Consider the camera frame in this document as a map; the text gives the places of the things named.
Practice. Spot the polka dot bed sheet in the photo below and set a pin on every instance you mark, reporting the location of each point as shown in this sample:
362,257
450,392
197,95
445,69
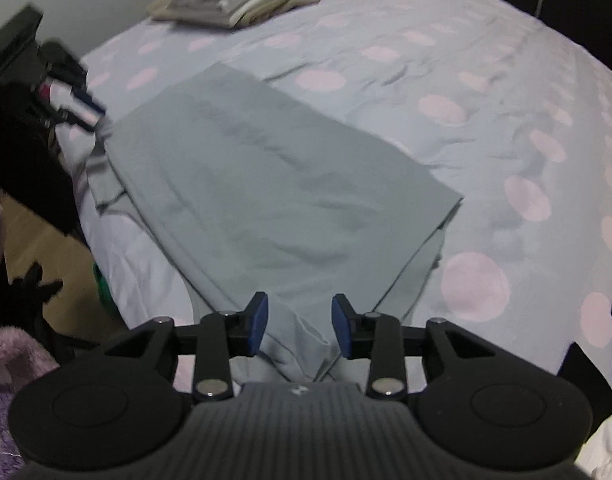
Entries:
511,114

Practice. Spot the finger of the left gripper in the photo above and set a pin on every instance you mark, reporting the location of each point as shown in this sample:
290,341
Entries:
82,95
65,116

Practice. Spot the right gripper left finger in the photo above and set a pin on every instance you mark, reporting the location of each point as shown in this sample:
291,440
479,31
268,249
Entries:
256,319

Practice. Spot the grey-green garment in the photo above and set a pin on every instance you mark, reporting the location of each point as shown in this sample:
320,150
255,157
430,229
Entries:
247,190

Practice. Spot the purple fluffy rug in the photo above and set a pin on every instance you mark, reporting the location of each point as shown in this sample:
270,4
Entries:
22,360

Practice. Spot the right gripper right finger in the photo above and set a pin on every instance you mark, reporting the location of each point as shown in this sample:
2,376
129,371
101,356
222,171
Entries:
343,317

